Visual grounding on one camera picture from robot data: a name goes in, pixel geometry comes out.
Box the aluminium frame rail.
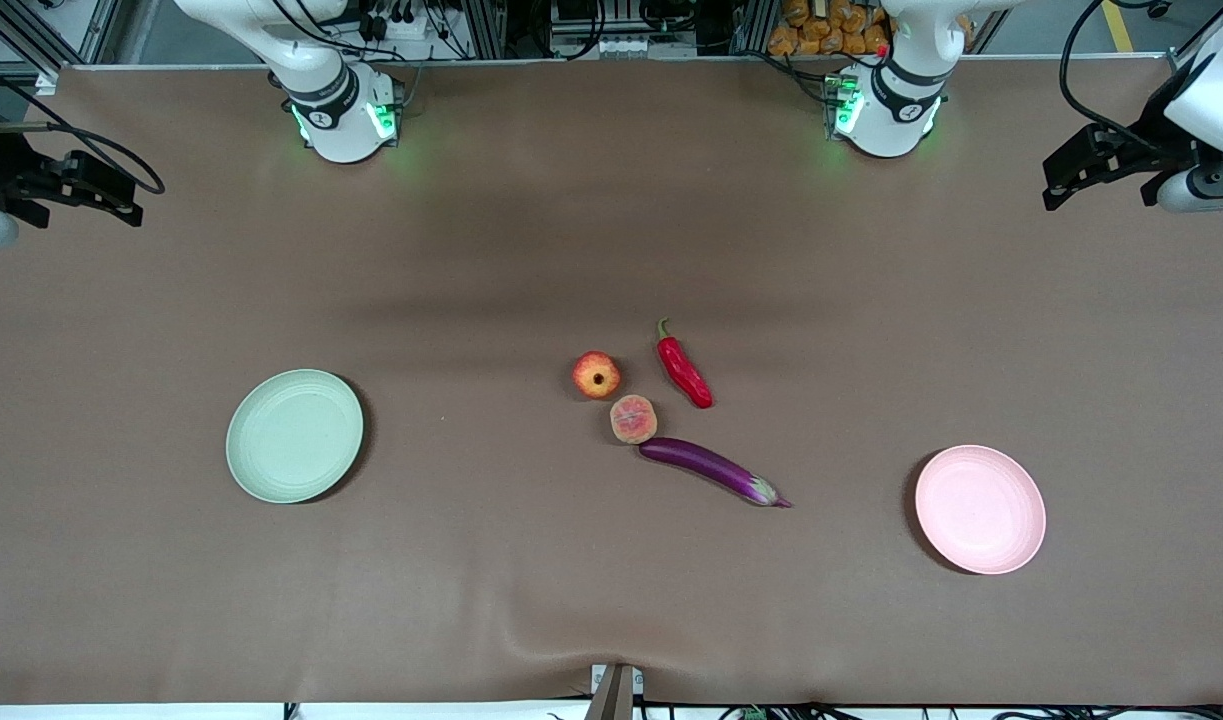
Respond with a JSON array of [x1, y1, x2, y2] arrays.
[[0, 0, 122, 67]]

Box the red chili pepper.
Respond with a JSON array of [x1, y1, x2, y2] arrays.
[[656, 318, 715, 410]]

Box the light green round plate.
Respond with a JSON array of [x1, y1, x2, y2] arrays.
[[226, 369, 365, 504]]

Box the purple long eggplant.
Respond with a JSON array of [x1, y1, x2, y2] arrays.
[[638, 437, 793, 509]]

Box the white power strip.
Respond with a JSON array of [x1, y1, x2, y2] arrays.
[[356, 8, 444, 43]]

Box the white electronics box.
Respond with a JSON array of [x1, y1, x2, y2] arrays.
[[549, 0, 672, 59]]

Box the pink orange peach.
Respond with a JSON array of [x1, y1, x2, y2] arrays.
[[610, 395, 659, 445]]

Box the pink round plate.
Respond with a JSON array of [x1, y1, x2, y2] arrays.
[[915, 445, 1047, 576]]

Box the pile of orange objects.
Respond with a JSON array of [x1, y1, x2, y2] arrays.
[[768, 0, 893, 57]]

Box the aluminium frame post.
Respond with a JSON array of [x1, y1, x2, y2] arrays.
[[459, 0, 507, 59]]

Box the grey metal table bracket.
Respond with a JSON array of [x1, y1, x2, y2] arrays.
[[583, 663, 645, 720]]

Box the red apple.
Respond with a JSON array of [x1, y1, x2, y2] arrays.
[[572, 351, 622, 400]]

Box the brown table cover cloth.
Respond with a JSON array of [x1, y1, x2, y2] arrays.
[[0, 52, 1223, 707]]

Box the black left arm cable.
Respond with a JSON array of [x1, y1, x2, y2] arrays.
[[1059, 0, 1177, 151]]

